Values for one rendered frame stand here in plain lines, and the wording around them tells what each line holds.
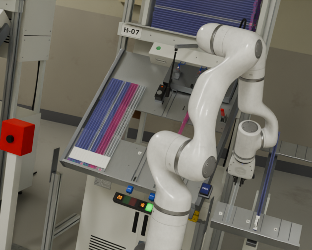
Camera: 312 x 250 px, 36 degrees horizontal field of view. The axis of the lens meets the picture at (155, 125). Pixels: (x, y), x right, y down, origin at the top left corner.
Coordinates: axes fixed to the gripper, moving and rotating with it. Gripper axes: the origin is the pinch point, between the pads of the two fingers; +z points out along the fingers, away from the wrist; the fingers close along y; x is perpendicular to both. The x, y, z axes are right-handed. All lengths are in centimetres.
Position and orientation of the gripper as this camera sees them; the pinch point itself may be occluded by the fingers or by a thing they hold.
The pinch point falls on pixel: (238, 180)
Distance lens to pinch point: 203.8
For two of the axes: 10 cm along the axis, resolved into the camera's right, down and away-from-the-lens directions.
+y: 9.4, 2.4, -2.3
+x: 3.3, -6.6, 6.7
